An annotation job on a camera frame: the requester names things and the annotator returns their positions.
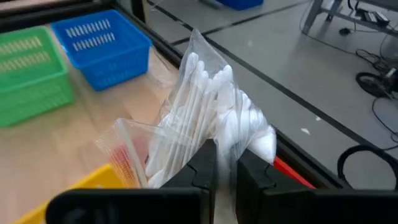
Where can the yellow plastic basket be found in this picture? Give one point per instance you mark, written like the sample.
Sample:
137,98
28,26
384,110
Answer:
99,179

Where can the green plastic basket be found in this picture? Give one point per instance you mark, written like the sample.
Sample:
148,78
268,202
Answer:
31,93

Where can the clear bag of white cotton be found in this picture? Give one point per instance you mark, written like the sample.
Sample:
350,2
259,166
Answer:
199,102

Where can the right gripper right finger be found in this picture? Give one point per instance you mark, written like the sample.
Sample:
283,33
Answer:
311,207

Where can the black power strip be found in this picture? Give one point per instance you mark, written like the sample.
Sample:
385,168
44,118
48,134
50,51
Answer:
374,18

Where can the blue plastic bin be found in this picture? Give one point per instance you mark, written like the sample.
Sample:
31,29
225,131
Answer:
239,3

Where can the black aluminium table frame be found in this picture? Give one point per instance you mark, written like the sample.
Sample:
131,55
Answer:
303,168

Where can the grey metal table frame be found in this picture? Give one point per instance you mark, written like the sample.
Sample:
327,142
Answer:
311,15

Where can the blue plastic basket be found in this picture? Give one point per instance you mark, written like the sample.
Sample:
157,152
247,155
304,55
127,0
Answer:
102,62

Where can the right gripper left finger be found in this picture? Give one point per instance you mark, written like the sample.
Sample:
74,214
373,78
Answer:
124,207

